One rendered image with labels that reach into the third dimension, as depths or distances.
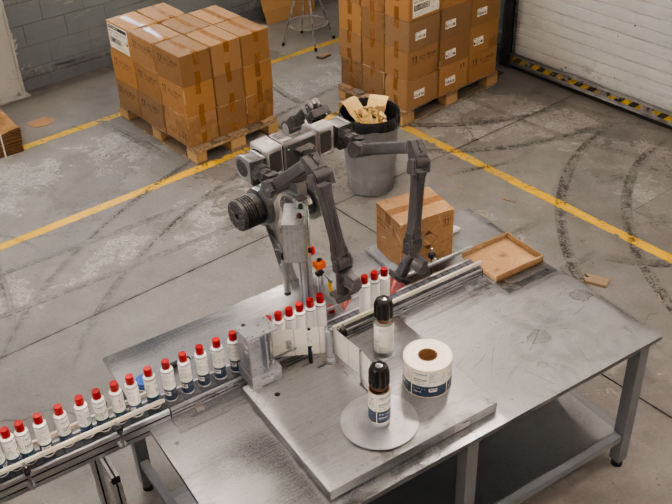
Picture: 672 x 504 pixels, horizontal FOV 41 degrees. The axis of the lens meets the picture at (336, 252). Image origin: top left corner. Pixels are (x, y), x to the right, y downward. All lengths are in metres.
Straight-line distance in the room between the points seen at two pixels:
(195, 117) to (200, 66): 0.40
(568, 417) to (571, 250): 1.80
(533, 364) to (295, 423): 1.07
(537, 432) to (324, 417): 1.30
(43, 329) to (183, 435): 2.25
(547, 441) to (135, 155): 4.30
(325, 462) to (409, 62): 4.50
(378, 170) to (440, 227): 2.16
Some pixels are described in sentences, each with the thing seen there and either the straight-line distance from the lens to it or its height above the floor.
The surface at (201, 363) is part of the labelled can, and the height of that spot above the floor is 1.01.
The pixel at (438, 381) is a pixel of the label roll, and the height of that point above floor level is 0.96.
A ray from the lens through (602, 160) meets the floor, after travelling 7.28.
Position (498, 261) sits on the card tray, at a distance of 4.57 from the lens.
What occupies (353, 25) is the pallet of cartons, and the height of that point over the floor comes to 0.70.
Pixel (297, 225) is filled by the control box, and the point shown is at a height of 1.47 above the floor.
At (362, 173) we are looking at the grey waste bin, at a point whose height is 0.20.
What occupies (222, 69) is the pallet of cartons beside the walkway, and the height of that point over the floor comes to 0.68.
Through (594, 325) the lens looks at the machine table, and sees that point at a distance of 4.25.
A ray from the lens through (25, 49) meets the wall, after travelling 8.88.
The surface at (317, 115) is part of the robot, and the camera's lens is 3.99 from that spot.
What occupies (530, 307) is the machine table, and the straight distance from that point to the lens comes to 4.30.
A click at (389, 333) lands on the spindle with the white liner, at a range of 3.81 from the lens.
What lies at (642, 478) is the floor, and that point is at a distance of 4.78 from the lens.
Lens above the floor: 3.47
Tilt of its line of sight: 35 degrees down
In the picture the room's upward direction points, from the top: 3 degrees counter-clockwise
